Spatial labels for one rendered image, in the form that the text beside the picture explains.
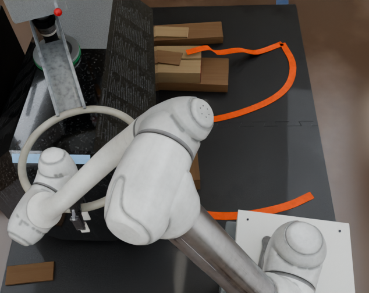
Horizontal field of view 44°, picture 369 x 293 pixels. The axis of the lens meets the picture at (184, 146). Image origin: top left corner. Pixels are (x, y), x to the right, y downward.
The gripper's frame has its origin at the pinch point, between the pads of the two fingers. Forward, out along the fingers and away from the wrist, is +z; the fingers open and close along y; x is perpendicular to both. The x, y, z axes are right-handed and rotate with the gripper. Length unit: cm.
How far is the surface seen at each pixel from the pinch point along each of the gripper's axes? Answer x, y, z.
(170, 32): -37, 180, 64
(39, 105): 22, 56, -3
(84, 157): 1.9, 29.1, 0.6
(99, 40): -3, 93, -6
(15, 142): 30.0, 38.2, -2.2
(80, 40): 6, 94, -6
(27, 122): 26, 48, -3
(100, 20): -4, 107, -7
